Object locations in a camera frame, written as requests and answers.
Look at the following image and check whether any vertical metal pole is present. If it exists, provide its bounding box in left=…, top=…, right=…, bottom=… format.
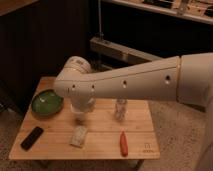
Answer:
left=98, top=0, right=104, bottom=41

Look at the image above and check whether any metal shelf rail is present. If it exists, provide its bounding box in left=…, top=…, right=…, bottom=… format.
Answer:
left=90, top=37, right=160, bottom=65

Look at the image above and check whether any clear plastic cup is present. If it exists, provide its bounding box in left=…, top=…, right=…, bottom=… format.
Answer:
left=71, top=106, right=86, bottom=121

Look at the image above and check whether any wooden side table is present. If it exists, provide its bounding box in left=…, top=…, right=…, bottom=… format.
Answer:
left=8, top=76, right=161, bottom=170

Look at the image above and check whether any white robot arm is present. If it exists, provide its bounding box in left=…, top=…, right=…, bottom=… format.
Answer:
left=54, top=52, right=213, bottom=171

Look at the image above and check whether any white snack packet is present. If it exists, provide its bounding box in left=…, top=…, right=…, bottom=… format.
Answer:
left=70, top=126, right=88, bottom=148

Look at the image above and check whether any clear plastic bottle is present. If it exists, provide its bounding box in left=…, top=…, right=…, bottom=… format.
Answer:
left=115, top=99, right=127, bottom=121

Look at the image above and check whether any upper wooden shelf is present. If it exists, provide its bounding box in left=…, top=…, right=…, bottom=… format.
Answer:
left=104, top=0, right=213, bottom=25

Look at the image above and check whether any green ceramic bowl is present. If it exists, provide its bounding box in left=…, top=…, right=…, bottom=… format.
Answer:
left=31, top=89, right=64, bottom=117

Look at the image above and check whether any orange carrot toy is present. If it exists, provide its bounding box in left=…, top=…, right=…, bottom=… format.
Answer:
left=120, top=132, right=128, bottom=157

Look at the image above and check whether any black remote control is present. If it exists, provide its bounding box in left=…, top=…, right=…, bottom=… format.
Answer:
left=20, top=127, right=44, bottom=150

